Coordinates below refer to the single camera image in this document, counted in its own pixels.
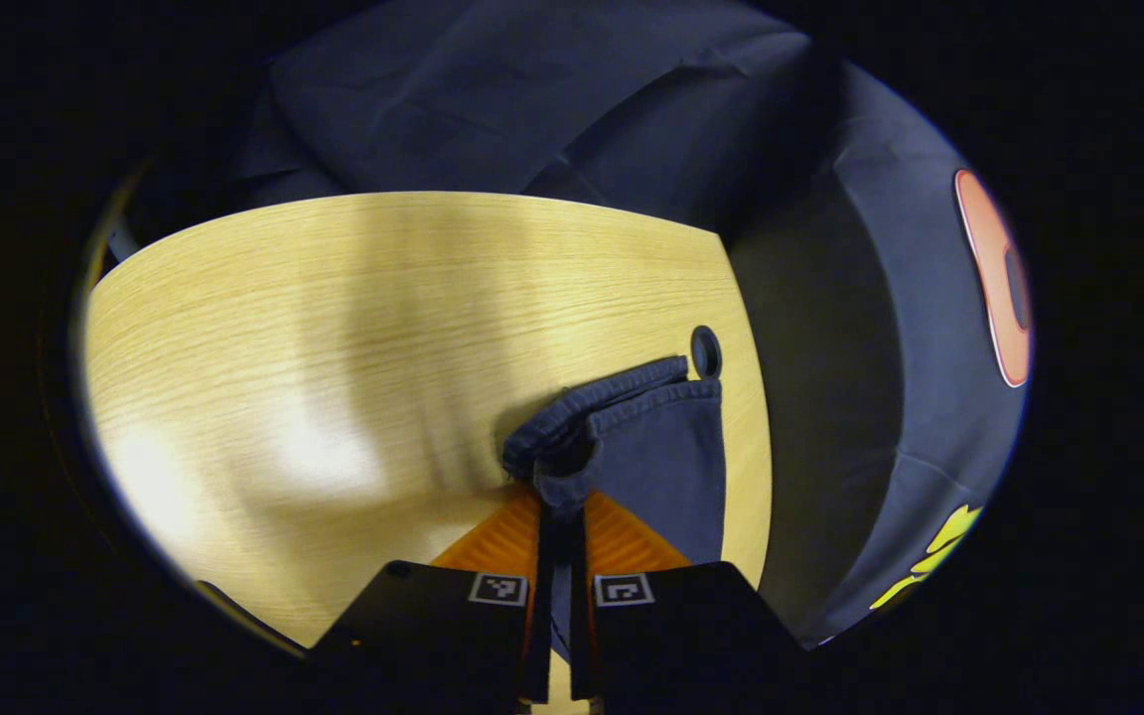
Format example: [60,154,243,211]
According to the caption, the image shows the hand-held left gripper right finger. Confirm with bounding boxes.
[571,491,802,715]

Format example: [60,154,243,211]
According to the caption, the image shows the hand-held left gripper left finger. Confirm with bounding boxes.
[308,486,552,715]

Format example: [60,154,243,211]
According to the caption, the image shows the dark grey jeans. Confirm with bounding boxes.
[501,355,728,658]

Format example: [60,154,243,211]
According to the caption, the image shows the black backdrop cloth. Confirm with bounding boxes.
[125,0,1033,648]

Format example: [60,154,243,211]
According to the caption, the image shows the black table cable grommet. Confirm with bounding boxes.
[690,325,724,381]

